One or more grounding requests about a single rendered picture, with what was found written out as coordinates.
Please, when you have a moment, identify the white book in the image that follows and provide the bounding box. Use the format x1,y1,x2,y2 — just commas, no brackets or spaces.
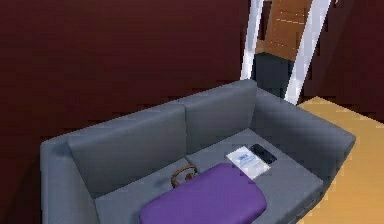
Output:
225,145,272,181

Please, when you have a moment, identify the brown wooden door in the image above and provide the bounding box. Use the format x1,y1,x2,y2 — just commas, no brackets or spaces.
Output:
255,0,316,63

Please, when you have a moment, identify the black phone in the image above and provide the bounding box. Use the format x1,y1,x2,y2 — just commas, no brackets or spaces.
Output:
248,143,278,165

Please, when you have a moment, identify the purple cushion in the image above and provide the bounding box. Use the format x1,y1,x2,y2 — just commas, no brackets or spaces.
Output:
138,162,268,224

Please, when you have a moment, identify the grey sofa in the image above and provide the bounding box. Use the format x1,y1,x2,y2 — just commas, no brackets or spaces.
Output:
39,78,357,224

